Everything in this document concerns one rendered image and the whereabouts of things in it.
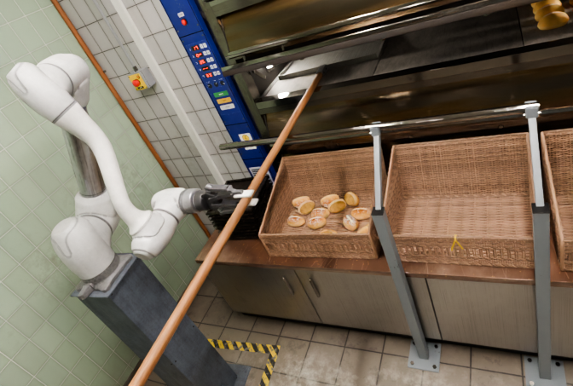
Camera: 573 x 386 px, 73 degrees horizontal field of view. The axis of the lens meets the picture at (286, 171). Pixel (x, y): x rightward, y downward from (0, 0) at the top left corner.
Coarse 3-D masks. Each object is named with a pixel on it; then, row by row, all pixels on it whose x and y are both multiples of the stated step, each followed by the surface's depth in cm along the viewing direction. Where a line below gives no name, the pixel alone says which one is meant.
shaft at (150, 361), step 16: (304, 96) 175; (288, 128) 157; (272, 160) 143; (256, 176) 135; (240, 208) 124; (224, 240) 115; (208, 256) 110; (208, 272) 108; (192, 288) 102; (176, 320) 96; (160, 336) 93; (160, 352) 91; (144, 368) 87; (144, 384) 86
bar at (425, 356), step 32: (352, 128) 144; (384, 128) 138; (384, 224) 136; (544, 224) 113; (544, 256) 120; (544, 288) 129; (416, 320) 167; (544, 320) 138; (416, 352) 187; (544, 352) 149; (544, 384) 158
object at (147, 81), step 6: (132, 72) 210; (138, 72) 206; (144, 72) 208; (150, 72) 212; (132, 78) 210; (138, 78) 208; (144, 78) 208; (150, 78) 212; (144, 84) 209; (150, 84) 211; (138, 90) 214
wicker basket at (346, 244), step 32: (288, 160) 211; (320, 160) 203; (352, 160) 195; (288, 192) 214; (320, 192) 211; (352, 192) 203; (384, 192) 185; (288, 224) 206; (320, 256) 179; (352, 256) 172
